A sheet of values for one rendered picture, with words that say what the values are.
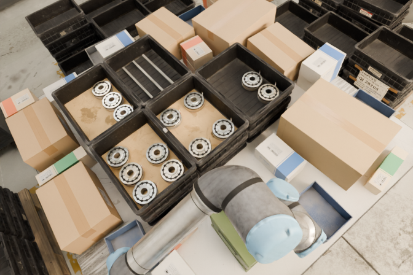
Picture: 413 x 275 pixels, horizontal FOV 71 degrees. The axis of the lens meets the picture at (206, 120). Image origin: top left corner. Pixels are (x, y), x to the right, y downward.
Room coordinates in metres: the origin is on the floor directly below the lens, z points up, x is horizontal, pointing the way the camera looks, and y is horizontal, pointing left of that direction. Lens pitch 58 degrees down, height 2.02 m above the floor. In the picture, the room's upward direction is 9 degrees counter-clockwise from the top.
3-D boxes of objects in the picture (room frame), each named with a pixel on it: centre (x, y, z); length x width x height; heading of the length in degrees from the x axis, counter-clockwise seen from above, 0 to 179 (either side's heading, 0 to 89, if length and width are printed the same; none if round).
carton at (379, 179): (0.38, -0.76, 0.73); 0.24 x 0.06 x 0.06; 127
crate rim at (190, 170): (0.55, 0.30, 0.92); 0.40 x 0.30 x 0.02; 33
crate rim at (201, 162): (0.71, 0.05, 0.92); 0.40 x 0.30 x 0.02; 33
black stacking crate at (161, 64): (1.05, 0.26, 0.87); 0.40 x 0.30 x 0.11; 33
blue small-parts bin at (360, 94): (0.69, -0.80, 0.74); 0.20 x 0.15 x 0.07; 34
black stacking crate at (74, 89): (0.89, 0.51, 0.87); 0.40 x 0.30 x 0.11; 33
